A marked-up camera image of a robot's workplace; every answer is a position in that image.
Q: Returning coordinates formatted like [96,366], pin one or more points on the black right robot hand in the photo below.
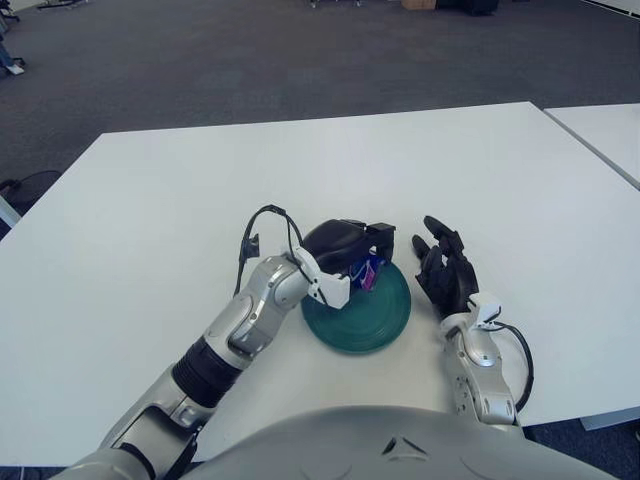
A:
[450,282]

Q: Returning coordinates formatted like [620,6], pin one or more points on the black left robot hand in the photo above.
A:
[335,245]

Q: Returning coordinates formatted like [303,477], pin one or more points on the blue pink gum pack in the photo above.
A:
[367,275]

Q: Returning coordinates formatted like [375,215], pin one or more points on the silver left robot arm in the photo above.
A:
[260,305]

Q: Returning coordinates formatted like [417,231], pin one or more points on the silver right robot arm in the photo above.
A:
[482,365]

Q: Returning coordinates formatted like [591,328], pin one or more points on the green round plate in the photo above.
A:
[380,320]

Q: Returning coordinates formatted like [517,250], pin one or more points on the grey robot torso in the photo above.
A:
[375,450]

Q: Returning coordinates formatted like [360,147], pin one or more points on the white neighbouring table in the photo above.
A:
[607,130]

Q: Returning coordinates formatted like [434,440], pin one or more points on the chair caster wheels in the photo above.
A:
[312,3]

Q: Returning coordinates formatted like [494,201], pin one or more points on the brown cardboard box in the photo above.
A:
[417,3]

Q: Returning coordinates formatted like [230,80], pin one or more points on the black upholstered furniture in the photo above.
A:
[472,5]

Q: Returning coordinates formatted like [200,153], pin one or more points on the grey table leg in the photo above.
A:
[7,210]

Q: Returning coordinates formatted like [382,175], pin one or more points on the black floor stand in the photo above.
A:
[60,4]

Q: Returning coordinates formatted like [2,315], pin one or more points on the person leg with white shoe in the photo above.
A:
[5,57]

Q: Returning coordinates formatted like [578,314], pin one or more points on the black office chair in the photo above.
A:
[9,6]

